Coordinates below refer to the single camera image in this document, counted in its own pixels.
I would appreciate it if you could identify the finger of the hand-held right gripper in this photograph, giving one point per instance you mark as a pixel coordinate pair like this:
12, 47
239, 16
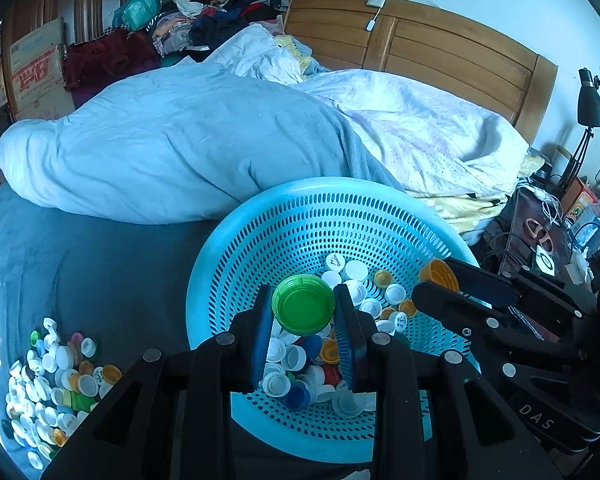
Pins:
480, 285
445, 300

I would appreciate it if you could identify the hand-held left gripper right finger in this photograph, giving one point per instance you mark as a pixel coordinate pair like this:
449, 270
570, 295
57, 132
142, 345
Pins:
347, 346

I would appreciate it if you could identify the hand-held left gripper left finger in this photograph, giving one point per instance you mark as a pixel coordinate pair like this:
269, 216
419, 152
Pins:
262, 341

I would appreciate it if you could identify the small ribbed orange bottle cap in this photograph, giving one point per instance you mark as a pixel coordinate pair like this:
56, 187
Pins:
437, 274

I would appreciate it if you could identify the large green bottle cap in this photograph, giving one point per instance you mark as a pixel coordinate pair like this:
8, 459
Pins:
304, 305

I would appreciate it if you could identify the pile of plastic bottle caps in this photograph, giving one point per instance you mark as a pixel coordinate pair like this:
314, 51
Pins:
375, 290
55, 385

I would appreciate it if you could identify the teal perforated plastic basket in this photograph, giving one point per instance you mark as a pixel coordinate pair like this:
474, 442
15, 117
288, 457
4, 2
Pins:
300, 230

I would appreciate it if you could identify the cluttered dark nightstand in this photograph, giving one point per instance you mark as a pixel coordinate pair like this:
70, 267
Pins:
535, 230

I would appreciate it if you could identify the pale yellow blanket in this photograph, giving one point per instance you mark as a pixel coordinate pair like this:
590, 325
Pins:
460, 207

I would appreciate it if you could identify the white duvet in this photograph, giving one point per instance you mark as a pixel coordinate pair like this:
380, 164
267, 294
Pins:
420, 120

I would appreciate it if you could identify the blue bed sheet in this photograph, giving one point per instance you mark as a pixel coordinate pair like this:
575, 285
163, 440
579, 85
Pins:
90, 270

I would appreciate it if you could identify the light blue duvet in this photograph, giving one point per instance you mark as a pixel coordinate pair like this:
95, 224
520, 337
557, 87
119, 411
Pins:
180, 150

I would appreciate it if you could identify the black desk lamp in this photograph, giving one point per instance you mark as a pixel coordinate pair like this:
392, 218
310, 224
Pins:
591, 105

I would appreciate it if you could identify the wooden headboard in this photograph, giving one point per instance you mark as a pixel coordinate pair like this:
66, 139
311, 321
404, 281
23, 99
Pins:
430, 45

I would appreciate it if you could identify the heap of mixed clothes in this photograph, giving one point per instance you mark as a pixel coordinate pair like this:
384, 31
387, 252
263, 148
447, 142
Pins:
190, 25

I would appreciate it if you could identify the cardboard box with red print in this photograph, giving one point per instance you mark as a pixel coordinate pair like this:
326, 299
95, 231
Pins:
37, 70

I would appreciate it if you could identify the teal plastic bag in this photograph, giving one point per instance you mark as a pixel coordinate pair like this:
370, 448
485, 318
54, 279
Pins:
137, 10

